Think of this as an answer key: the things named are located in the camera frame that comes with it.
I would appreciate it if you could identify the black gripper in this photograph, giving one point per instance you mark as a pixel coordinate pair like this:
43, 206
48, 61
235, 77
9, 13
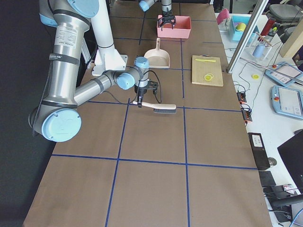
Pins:
166, 12
140, 91

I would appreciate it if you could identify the beige hand brush black bristles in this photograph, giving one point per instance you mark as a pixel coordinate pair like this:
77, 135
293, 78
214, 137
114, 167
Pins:
159, 108

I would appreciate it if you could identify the beige plastic dustpan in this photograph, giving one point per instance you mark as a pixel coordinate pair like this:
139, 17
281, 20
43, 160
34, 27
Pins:
158, 58

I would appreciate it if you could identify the pink plastic bin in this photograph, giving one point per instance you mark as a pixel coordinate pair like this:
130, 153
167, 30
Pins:
181, 29

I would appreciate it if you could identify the light green plastic knife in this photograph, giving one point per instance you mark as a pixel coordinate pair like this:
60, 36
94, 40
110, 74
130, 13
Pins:
205, 60

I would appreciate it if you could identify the bamboo cutting board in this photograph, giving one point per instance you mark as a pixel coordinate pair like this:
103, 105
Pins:
200, 69

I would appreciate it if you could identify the light blue storage box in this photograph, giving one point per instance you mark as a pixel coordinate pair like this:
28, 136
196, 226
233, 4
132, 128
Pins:
237, 26

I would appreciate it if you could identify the blue cup on stand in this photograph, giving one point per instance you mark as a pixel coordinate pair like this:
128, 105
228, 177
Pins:
258, 51

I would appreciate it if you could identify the yellow lemon slice on desk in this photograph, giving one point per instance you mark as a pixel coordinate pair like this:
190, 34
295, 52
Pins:
255, 76

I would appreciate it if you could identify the far orange black connector board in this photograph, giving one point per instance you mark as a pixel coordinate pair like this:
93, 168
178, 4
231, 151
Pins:
241, 97

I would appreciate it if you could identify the orange black connector board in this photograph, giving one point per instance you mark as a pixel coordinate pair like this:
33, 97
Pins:
246, 112
241, 97

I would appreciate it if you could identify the red cylindrical can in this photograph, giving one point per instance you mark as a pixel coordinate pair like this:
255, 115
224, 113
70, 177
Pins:
268, 26

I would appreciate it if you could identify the near orange black connector board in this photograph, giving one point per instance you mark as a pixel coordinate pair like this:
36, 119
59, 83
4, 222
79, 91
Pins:
246, 112

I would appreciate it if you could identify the grey office chair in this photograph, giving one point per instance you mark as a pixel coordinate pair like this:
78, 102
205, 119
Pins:
287, 15

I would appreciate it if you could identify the black rectangular power box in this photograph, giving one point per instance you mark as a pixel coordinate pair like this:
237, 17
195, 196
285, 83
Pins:
258, 150

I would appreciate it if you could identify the far blue teach pendant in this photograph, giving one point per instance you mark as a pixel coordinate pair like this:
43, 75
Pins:
283, 73

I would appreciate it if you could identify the blue teach pendant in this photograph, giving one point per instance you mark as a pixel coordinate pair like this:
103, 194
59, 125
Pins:
283, 73
287, 101

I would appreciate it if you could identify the near blue teach pendant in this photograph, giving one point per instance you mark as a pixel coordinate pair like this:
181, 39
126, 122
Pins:
287, 101

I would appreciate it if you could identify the black monitor corner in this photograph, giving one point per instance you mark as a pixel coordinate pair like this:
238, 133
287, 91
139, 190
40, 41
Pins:
291, 153

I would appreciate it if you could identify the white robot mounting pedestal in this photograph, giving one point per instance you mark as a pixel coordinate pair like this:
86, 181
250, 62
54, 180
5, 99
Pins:
107, 57

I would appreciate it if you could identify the aluminium frame post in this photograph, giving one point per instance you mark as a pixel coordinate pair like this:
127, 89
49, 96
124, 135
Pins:
257, 12

